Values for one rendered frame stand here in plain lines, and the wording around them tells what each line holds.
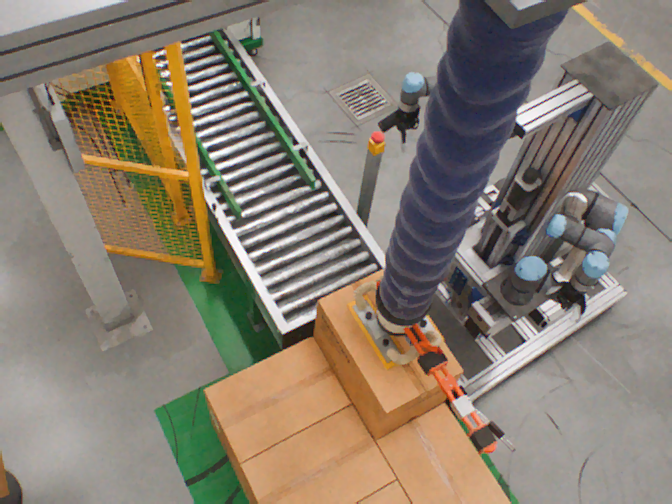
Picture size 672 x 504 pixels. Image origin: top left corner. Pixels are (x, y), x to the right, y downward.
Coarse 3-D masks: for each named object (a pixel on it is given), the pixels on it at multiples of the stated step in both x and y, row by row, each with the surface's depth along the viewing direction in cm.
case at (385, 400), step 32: (352, 288) 314; (320, 320) 320; (352, 320) 306; (352, 352) 298; (448, 352) 301; (352, 384) 315; (384, 384) 292; (416, 384) 293; (384, 416) 290; (416, 416) 325
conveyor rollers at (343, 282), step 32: (160, 64) 431; (192, 64) 432; (224, 64) 434; (192, 96) 418; (224, 128) 410; (256, 128) 411; (256, 192) 386; (288, 192) 387; (256, 224) 375; (288, 224) 376; (320, 224) 378; (256, 256) 365; (288, 256) 366; (320, 256) 367; (288, 288) 356; (320, 288) 358
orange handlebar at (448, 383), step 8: (408, 328) 278; (416, 328) 279; (408, 336) 277; (424, 336) 277; (416, 344) 275; (440, 368) 271; (448, 376) 268; (440, 384) 267; (448, 384) 267; (456, 384) 267; (448, 392) 266; (456, 392) 266; (464, 416) 261; (472, 416) 262; (480, 424) 260
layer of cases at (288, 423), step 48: (240, 384) 328; (288, 384) 330; (336, 384) 332; (240, 432) 317; (288, 432) 318; (336, 432) 320; (432, 432) 323; (288, 480) 307; (336, 480) 309; (384, 480) 311; (432, 480) 312; (480, 480) 314
